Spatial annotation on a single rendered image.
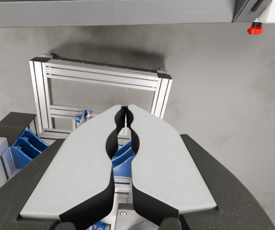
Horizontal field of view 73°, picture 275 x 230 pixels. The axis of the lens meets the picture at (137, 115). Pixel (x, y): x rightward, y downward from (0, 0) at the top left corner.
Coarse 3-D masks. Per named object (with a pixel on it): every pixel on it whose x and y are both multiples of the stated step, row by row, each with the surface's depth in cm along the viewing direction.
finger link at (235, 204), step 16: (192, 144) 8; (208, 160) 8; (208, 176) 7; (224, 176) 7; (224, 192) 6; (240, 192) 6; (224, 208) 6; (240, 208) 6; (256, 208) 6; (192, 224) 5; (208, 224) 5; (224, 224) 5; (240, 224) 5; (256, 224) 5; (272, 224) 5
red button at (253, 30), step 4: (252, 24) 47; (256, 24) 47; (260, 24) 46; (248, 28) 48; (252, 28) 47; (256, 28) 47; (260, 28) 47; (252, 32) 47; (256, 32) 47; (260, 32) 47
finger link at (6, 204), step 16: (32, 160) 8; (48, 160) 8; (16, 176) 7; (32, 176) 7; (0, 192) 6; (16, 192) 6; (32, 192) 6; (0, 208) 6; (16, 208) 6; (0, 224) 6; (16, 224) 6; (32, 224) 5; (48, 224) 5
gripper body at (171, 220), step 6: (66, 222) 5; (162, 222) 5; (168, 222) 5; (174, 222) 5; (60, 228) 5; (66, 228) 5; (72, 228) 5; (162, 228) 5; (168, 228) 5; (174, 228) 5; (180, 228) 5
